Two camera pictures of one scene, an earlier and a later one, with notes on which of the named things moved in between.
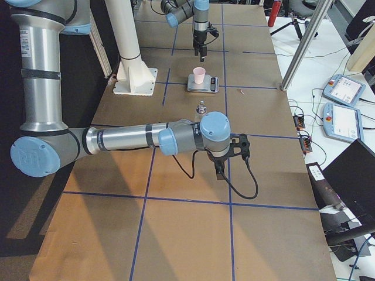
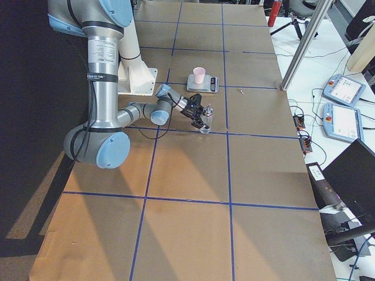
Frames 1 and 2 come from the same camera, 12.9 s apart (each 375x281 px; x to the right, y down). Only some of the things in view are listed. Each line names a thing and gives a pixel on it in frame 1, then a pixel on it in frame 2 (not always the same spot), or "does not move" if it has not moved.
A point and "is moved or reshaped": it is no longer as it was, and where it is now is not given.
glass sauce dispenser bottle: [201, 110] is moved or reshaped
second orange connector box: [305, 144] does not move
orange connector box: [299, 122] does not move
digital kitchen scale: [210, 84] does not move
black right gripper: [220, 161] to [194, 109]
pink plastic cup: [198, 72] does not move
